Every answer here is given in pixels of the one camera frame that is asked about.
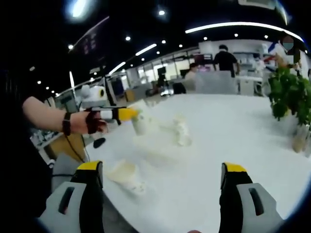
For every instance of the person's right hand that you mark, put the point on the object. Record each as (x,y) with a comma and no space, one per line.
(195,231)

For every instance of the black computer mouse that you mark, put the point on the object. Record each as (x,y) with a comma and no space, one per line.
(99,143)

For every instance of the person's left hand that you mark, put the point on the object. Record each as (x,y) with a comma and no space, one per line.
(85,123)

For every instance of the person in dark clothes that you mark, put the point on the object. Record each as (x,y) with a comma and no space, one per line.
(24,157)

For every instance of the green printed paper cup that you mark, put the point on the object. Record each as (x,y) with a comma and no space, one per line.
(140,127)
(124,174)

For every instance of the black monitor on stand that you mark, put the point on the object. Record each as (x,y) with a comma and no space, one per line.
(161,71)

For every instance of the green leafy plant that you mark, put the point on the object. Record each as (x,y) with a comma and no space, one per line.
(289,92)

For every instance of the long ceiling light strip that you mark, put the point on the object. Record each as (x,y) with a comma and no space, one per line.
(77,9)
(243,25)

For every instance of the grey panel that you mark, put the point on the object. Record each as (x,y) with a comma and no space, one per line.
(216,83)

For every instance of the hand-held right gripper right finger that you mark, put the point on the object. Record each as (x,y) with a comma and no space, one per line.
(243,206)

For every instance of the pile of paper cups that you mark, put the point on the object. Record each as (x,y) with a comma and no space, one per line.
(181,136)

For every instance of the black wristband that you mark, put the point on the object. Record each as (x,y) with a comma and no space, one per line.
(66,123)

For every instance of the white table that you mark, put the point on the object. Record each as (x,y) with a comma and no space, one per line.
(194,170)

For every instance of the short ceiling light strip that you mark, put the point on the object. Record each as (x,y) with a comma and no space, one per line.
(145,49)

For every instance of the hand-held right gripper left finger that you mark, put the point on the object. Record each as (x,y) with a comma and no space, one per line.
(73,206)

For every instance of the ceiling air conditioner vent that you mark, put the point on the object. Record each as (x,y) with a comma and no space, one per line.
(257,3)

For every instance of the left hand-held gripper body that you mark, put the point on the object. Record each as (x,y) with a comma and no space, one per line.
(93,97)

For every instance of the clear glass vase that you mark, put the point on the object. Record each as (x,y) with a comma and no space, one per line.
(306,138)
(297,143)

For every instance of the small wooden cabinet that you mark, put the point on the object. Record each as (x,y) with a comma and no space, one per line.
(130,95)

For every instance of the black office chair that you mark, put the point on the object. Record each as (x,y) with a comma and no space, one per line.
(179,88)

